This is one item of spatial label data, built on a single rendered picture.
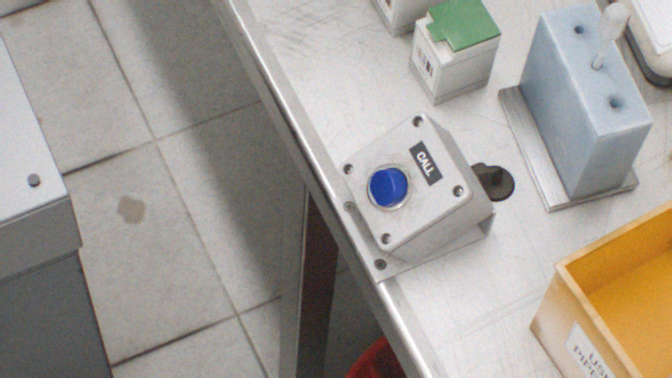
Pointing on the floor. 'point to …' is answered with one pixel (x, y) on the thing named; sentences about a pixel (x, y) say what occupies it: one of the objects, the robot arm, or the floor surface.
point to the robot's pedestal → (50, 323)
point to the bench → (492, 330)
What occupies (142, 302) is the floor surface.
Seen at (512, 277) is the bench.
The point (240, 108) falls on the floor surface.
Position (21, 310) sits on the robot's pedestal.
